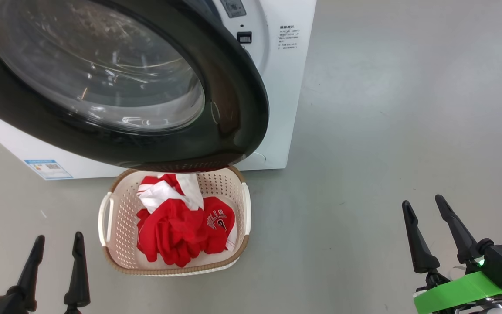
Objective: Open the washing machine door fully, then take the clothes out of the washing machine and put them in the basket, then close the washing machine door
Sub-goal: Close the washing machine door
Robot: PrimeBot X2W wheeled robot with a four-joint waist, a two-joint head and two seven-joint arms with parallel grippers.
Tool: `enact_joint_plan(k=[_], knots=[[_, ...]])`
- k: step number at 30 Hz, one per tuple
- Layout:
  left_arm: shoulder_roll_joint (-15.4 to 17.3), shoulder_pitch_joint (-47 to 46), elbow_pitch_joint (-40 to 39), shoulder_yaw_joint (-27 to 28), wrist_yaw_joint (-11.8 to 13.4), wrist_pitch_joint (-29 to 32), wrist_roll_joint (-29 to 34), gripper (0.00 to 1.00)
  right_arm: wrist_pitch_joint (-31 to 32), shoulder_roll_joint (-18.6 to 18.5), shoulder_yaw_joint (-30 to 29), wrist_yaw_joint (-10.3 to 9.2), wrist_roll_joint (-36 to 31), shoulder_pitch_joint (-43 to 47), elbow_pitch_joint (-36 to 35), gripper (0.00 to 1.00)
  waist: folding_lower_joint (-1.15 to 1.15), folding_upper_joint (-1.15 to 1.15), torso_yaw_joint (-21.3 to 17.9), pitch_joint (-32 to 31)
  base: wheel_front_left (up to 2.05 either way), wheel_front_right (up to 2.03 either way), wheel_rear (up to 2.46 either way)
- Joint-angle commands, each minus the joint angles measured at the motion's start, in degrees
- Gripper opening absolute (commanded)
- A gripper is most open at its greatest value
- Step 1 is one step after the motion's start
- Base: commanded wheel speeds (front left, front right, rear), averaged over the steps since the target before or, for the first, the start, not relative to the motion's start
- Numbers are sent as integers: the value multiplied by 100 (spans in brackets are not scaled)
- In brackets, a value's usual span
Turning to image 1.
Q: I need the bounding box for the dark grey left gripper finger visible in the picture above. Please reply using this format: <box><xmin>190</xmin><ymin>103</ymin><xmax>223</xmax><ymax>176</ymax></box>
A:
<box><xmin>64</xmin><ymin>231</ymin><xmax>91</xmax><ymax>314</ymax></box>
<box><xmin>7</xmin><ymin>235</ymin><xmax>46</xmax><ymax>313</ymax></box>

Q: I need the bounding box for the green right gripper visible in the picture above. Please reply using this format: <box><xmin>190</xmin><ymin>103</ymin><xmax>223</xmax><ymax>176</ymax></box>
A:
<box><xmin>401</xmin><ymin>194</ymin><xmax>502</xmax><ymax>314</ymax></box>

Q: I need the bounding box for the grey control panel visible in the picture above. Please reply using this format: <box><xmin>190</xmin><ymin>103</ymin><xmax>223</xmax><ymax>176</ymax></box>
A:
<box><xmin>220</xmin><ymin>0</ymin><xmax>247</xmax><ymax>18</ymax></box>

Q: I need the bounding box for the blue energy label sticker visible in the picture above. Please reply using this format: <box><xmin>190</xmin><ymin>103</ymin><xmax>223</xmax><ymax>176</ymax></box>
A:
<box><xmin>24</xmin><ymin>159</ymin><xmax>74</xmax><ymax>180</ymax></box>

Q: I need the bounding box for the white washing machine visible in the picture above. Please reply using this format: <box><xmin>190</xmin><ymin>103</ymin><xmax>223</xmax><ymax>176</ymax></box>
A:
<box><xmin>0</xmin><ymin>0</ymin><xmax>318</xmax><ymax>180</ymax></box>

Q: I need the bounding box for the red jersey with print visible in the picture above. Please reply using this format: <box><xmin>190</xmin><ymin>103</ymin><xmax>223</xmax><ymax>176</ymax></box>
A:
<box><xmin>136</xmin><ymin>196</ymin><xmax>237</xmax><ymax>267</ymax></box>

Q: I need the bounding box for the dark grey round washer door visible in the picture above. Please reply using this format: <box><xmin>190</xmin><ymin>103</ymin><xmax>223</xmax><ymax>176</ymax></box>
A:
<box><xmin>0</xmin><ymin>0</ymin><xmax>270</xmax><ymax>173</ymax></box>

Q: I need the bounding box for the cream perforated laundry basket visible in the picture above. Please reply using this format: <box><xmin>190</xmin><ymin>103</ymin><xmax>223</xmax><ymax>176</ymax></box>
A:
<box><xmin>98</xmin><ymin>166</ymin><xmax>251</xmax><ymax>276</ymax></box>

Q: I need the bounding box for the red and white garment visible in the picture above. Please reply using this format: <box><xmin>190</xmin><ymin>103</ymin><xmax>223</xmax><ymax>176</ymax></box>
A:
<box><xmin>137</xmin><ymin>173</ymin><xmax>204</xmax><ymax>214</ymax></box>

